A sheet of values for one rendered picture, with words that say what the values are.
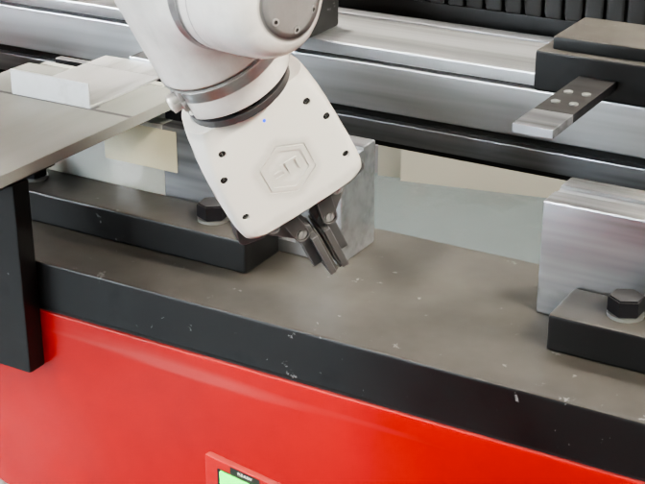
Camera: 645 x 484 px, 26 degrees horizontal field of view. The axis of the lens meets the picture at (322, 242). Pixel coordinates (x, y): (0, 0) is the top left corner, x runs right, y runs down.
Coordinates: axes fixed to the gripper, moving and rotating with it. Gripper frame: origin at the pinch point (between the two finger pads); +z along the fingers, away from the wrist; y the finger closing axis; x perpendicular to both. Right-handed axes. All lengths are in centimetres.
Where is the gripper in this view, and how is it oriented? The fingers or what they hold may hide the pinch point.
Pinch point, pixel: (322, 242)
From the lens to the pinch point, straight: 103.8
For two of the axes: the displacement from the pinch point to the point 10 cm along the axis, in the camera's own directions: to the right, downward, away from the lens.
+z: 3.8, 6.9, 6.2
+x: -3.9, -4.9, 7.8
